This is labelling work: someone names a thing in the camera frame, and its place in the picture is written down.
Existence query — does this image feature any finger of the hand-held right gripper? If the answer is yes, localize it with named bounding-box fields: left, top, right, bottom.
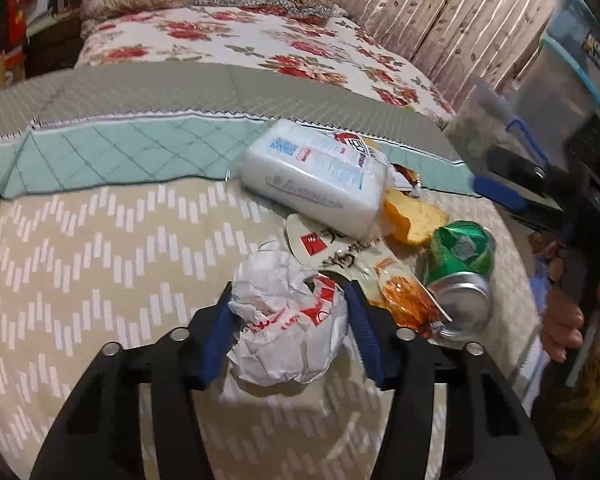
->
left=472, top=174, right=566, bottom=235
left=486, top=151, right=551, bottom=181

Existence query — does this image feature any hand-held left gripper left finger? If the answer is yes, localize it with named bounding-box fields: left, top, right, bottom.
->
left=30, top=280, right=236, bottom=480

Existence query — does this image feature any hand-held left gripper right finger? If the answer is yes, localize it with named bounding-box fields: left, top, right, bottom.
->
left=342, top=280, right=556, bottom=480

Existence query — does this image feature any orange foil snack wrapper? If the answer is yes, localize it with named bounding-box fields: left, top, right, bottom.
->
left=370, top=257, right=456, bottom=338

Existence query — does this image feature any white paper wrapper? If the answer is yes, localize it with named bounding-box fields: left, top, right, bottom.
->
left=226, top=240, right=350, bottom=386

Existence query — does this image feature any crushed green drink can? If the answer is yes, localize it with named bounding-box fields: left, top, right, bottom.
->
left=422, top=220, right=497, bottom=338

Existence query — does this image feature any crinkled yellow snack bag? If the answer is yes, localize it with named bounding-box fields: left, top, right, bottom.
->
left=382, top=187, right=450, bottom=247

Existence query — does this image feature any pale orange white wrapper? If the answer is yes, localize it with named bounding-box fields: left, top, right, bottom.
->
left=286, top=212, right=398, bottom=283

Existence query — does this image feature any red white snack packet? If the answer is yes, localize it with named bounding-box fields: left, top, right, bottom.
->
left=332, top=130, right=422, bottom=197

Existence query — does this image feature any white tissue pack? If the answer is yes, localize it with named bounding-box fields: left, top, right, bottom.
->
left=230, top=119, right=388, bottom=241

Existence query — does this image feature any person's right forearm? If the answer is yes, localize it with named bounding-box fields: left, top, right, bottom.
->
left=540, top=340, right=600, bottom=466

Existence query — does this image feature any person's right hand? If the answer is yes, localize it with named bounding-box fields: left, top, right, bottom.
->
left=541, top=259, right=584, bottom=363

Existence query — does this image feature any clear storage box teal lid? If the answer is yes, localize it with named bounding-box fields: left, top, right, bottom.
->
left=515, top=0, right=600, bottom=161

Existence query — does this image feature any beige zigzag blanket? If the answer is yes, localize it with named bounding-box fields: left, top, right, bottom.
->
left=0, top=62, right=546, bottom=480

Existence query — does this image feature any beige leaf print curtain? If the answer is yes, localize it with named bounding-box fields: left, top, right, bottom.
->
left=275, top=0, right=563, bottom=111

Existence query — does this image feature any white floral bedsheet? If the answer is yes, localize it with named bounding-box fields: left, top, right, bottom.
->
left=75, top=5, right=456, bottom=126

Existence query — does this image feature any dark wooden bedside table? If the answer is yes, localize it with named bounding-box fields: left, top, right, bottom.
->
left=25, top=12, right=86, bottom=80

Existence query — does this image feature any clear storage box blue handle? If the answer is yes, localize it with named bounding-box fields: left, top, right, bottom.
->
left=442, top=75, right=551, bottom=181

